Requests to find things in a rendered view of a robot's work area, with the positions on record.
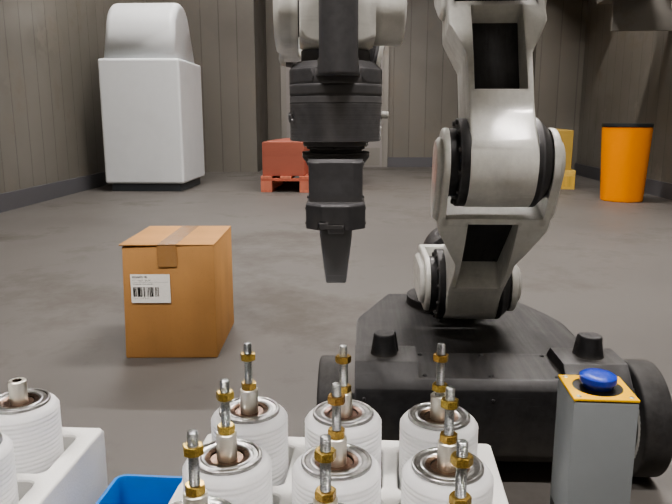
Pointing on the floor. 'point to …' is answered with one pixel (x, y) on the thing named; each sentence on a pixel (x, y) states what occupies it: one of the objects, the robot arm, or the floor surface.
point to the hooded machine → (150, 99)
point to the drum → (624, 161)
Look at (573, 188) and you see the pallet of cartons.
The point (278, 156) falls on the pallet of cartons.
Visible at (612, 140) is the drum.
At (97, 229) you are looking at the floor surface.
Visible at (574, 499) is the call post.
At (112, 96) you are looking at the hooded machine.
